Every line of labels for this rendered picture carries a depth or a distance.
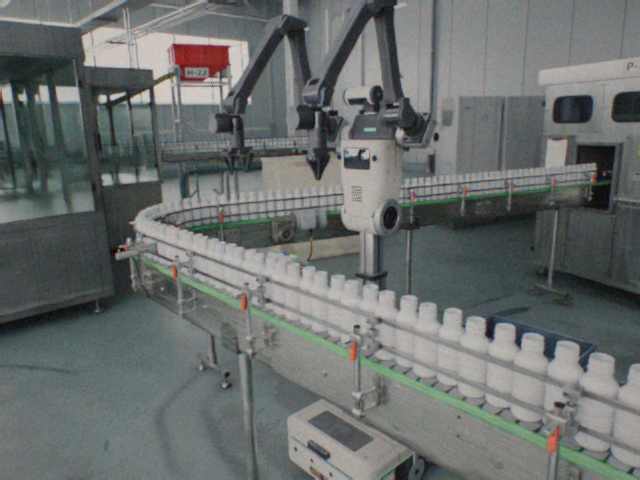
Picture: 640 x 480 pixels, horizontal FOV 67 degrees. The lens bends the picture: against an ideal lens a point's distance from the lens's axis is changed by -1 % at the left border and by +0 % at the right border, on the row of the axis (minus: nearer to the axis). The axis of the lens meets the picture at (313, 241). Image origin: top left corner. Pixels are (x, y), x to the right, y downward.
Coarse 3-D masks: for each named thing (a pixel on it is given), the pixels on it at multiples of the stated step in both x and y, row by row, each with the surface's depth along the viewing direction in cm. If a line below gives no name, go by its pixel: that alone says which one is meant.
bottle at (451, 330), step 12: (456, 312) 105; (444, 324) 104; (456, 324) 103; (444, 336) 103; (456, 336) 102; (444, 348) 104; (444, 360) 104; (456, 360) 104; (456, 372) 104; (444, 384) 106; (456, 384) 105
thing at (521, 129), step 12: (540, 96) 729; (504, 108) 712; (516, 108) 714; (528, 108) 724; (540, 108) 734; (504, 120) 715; (516, 120) 719; (528, 120) 729; (540, 120) 738; (504, 132) 717; (516, 132) 724; (528, 132) 734; (540, 132) 743; (504, 144) 720; (516, 144) 729; (528, 144) 739; (540, 144) 749; (504, 156) 724; (516, 156) 734; (528, 156) 744; (540, 156) 754; (504, 168) 729; (516, 168) 739; (528, 168) 748; (504, 216) 749; (516, 216) 760; (528, 216) 770
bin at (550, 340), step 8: (488, 320) 154; (496, 320) 155; (504, 320) 153; (512, 320) 151; (488, 328) 155; (520, 328) 150; (528, 328) 148; (536, 328) 146; (488, 336) 156; (520, 336) 150; (544, 336) 144; (552, 336) 142; (560, 336) 141; (568, 336) 139; (520, 344) 150; (544, 344) 145; (552, 344) 143; (584, 344) 136; (592, 344) 134; (544, 352) 145; (552, 352) 143; (584, 352) 129; (592, 352) 133; (584, 360) 129; (416, 456) 128
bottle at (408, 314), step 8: (408, 296) 114; (408, 304) 111; (416, 304) 112; (400, 312) 113; (408, 312) 111; (416, 312) 112; (400, 320) 112; (408, 320) 111; (416, 320) 111; (400, 336) 113; (408, 336) 112; (400, 344) 113; (408, 344) 112; (408, 352) 113; (400, 360) 114
